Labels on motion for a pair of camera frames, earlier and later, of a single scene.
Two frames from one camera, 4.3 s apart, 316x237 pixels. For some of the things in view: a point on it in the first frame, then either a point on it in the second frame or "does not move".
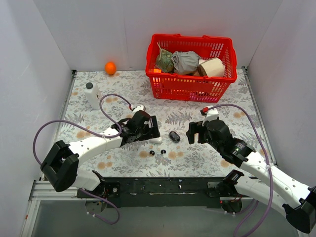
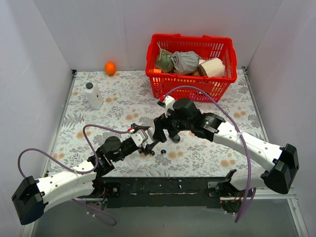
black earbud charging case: x=174 y=136 does not move
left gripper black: x=153 y=127 to x=144 y=147
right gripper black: x=193 y=132 to x=160 y=129
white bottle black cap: x=93 y=95 does not move
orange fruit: x=110 y=68 does not move
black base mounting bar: x=160 y=192 does not move
